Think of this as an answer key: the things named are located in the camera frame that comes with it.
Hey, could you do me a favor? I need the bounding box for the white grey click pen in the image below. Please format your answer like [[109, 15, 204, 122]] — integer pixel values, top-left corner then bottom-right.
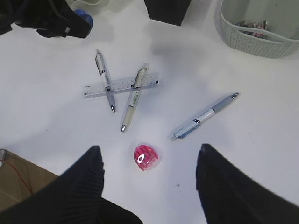
[[95, 50, 116, 113]]

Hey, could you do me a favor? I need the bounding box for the green plastic woven basket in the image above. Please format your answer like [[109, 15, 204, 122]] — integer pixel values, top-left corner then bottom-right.
[[220, 0, 299, 59]]

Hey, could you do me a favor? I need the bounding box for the green wavy glass plate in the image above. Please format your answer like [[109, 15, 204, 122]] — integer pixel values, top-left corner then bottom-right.
[[67, 0, 101, 6]]

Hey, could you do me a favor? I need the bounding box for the clear plastic ruler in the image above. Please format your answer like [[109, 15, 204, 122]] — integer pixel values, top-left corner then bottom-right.
[[83, 73, 163, 99]]

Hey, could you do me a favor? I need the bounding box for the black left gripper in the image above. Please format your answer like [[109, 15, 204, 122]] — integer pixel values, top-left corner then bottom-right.
[[0, 0, 92, 39]]

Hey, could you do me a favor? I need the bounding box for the cream white click pen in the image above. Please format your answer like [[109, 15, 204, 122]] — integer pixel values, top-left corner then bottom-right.
[[121, 63, 149, 133]]

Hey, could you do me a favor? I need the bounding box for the pink pencil sharpener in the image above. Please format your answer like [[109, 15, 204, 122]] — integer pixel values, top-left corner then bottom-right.
[[133, 144, 160, 171]]

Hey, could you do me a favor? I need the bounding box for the red cable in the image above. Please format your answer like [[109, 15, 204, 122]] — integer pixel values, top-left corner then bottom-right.
[[0, 158, 33, 195]]

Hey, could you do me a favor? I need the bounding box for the light blue click pen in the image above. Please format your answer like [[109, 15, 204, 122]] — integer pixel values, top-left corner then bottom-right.
[[171, 92, 240, 140]]

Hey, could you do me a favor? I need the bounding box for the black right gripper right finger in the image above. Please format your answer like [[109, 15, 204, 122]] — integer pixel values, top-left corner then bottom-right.
[[196, 143, 299, 224]]

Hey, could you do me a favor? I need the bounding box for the blue pencil sharpener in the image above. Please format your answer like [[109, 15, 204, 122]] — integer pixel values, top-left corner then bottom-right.
[[74, 9, 93, 28]]

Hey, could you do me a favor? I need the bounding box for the pink paper ball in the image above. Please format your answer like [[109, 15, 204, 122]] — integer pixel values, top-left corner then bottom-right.
[[231, 20, 269, 38]]

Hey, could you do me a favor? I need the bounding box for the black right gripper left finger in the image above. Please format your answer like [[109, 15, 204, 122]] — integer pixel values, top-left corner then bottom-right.
[[0, 146, 142, 224]]

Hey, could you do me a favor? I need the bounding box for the black mesh pen holder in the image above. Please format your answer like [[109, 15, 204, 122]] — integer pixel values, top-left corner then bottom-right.
[[144, 0, 191, 26]]

